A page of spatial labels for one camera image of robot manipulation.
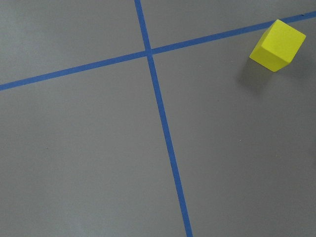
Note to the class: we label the long blue tape line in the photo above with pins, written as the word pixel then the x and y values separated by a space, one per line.
pixel 136 55

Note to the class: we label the yellow cube block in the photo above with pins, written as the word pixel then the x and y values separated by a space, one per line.
pixel 277 46

